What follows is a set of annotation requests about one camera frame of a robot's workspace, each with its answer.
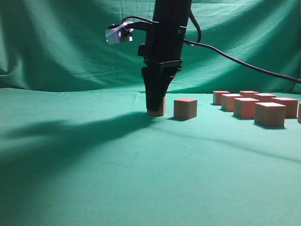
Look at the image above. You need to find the black cable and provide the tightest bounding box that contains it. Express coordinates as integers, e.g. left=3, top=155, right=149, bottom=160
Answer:
left=121, top=10, right=301, bottom=84

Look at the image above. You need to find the pink cube column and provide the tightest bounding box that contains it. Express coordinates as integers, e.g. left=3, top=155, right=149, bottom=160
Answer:
left=254, top=102, right=286, bottom=127
left=174, top=98, right=198, bottom=119
left=147, top=97, right=166, bottom=116
left=297, top=103, right=301, bottom=123
left=233, top=97, right=259, bottom=119
left=253, top=93, right=277, bottom=103
left=239, top=90, right=259, bottom=98
left=271, top=97, right=298, bottom=118
left=213, top=90, right=230, bottom=105
left=221, top=94, right=243, bottom=112

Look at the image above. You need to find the green cloth backdrop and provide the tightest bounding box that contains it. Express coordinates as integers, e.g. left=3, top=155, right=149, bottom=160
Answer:
left=0, top=0, right=301, bottom=226

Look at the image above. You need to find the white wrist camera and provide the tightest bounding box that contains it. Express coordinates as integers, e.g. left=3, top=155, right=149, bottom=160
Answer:
left=105, top=21, right=133, bottom=45

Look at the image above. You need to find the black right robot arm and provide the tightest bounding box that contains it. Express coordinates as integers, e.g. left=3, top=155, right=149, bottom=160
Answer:
left=138, top=0, right=192, bottom=111

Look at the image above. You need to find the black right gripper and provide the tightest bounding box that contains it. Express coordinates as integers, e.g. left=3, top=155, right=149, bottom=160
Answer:
left=137, top=22, right=186, bottom=111

